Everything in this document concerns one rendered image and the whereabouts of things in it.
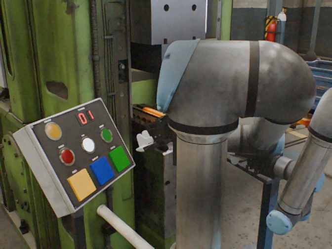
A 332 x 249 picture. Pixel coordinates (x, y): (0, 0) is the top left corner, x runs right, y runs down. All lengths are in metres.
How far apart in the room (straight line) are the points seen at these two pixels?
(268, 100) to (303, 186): 0.59
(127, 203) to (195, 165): 1.19
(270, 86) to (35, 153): 0.73
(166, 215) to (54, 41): 0.96
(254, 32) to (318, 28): 1.84
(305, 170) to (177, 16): 0.80
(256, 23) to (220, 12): 7.96
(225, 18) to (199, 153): 1.40
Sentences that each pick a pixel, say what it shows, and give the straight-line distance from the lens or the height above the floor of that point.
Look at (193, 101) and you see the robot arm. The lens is 0.50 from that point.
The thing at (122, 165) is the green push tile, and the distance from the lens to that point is 1.20.
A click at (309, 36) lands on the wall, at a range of 10.76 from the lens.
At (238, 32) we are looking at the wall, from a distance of 9.41.
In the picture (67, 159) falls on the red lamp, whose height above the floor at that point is 1.08.
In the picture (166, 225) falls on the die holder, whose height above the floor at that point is 0.55.
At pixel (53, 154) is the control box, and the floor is 1.11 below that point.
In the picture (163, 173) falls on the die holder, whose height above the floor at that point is 0.82.
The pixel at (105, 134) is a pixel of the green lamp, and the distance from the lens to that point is 1.19.
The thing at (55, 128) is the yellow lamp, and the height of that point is 1.17.
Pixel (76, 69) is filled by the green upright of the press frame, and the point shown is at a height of 1.28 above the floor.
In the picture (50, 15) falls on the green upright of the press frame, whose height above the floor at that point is 1.47.
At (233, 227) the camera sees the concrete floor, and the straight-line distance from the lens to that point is 2.61.
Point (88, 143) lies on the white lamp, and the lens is 1.13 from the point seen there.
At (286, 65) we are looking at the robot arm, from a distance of 0.50.
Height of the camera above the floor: 1.51
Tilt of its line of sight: 19 degrees down
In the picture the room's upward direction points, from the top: straight up
